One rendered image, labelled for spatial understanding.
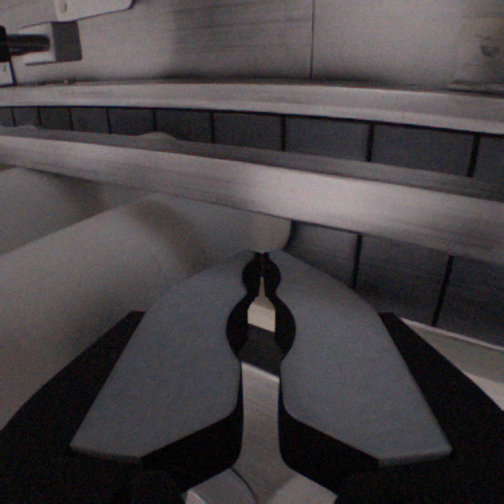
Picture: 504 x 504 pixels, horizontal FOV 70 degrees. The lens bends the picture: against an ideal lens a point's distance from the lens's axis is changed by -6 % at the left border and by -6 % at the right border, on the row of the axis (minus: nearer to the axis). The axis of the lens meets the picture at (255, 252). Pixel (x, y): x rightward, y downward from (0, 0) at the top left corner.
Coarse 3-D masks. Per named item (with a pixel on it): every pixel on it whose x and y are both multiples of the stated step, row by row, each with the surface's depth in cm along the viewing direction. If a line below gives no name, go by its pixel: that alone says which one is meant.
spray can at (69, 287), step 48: (48, 240) 10; (96, 240) 10; (144, 240) 11; (192, 240) 12; (240, 240) 14; (288, 240) 18; (0, 288) 8; (48, 288) 9; (96, 288) 10; (144, 288) 11; (0, 336) 8; (48, 336) 8; (96, 336) 9; (0, 384) 7
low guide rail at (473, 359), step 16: (256, 304) 17; (256, 320) 17; (272, 320) 16; (432, 336) 14; (448, 336) 14; (448, 352) 14; (464, 352) 13; (480, 352) 13; (496, 352) 13; (464, 368) 13; (480, 368) 13; (496, 368) 13; (480, 384) 12; (496, 384) 12; (496, 400) 12
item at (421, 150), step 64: (64, 128) 24; (128, 128) 21; (192, 128) 19; (256, 128) 17; (320, 128) 15; (384, 128) 14; (320, 256) 18; (384, 256) 16; (448, 256) 15; (448, 320) 16
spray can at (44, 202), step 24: (24, 168) 14; (0, 192) 12; (24, 192) 13; (48, 192) 13; (72, 192) 14; (96, 192) 14; (120, 192) 15; (144, 192) 16; (0, 216) 12; (24, 216) 12; (48, 216) 13; (72, 216) 13; (0, 240) 11; (24, 240) 12
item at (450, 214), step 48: (0, 144) 14; (48, 144) 12; (96, 144) 11; (144, 144) 10; (192, 144) 10; (192, 192) 9; (240, 192) 9; (288, 192) 8; (336, 192) 7; (384, 192) 7; (432, 192) 6; (480, 192) 6; (432, 240) 7; (480, 240) 6
